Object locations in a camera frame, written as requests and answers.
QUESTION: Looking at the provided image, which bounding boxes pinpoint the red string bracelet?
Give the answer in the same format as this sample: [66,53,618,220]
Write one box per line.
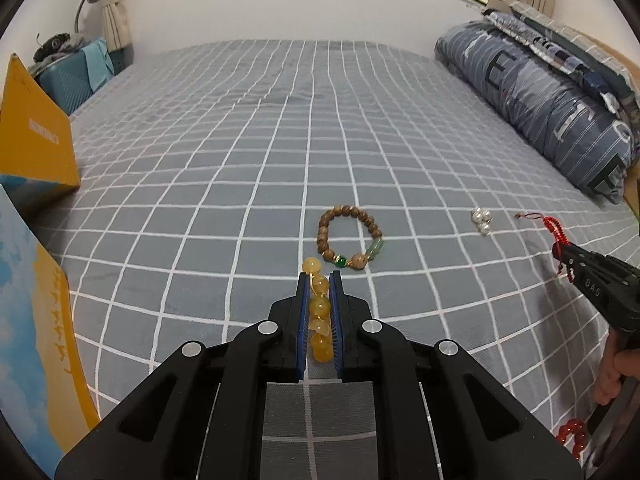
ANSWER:
[514,210,576,283]

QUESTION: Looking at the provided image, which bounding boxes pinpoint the red bead bracelet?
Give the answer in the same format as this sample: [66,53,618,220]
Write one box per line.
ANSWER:
[554,417,590,461]

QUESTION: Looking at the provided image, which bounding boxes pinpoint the yellow amber bead bracelet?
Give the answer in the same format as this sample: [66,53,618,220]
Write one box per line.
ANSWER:
[300,256,335,363]

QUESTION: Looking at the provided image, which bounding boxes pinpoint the person's right hand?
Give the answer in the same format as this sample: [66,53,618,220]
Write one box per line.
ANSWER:
[593,328,640,405]

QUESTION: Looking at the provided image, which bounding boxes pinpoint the white pearl earrings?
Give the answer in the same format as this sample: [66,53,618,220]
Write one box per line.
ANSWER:
[471,207,492,236]

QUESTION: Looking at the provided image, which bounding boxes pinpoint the folded blue patterned duvet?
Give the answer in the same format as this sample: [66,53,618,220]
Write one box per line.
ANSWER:
[435,21,632,204]

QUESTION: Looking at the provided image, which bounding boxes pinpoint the blue yellow cardboard box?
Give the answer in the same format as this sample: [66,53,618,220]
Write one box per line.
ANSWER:
[1,55,99,479]

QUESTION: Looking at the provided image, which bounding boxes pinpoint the grey patterned pillow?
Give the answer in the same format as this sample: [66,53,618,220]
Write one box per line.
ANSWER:
[483,0,639,143]

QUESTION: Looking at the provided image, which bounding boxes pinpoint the grey checked bed sheet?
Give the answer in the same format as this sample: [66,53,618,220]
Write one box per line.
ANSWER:
[32,40,639,479]

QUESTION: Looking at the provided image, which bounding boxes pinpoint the teal suitcase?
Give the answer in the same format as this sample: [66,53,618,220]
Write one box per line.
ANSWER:
[34,38,115,116]

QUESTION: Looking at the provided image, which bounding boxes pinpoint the beige left curtain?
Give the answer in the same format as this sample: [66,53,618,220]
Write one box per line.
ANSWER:
[101,0,132,52]

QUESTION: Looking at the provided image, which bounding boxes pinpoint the brown wooden bead bracelet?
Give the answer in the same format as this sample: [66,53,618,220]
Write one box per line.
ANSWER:
[316,204,386,271]

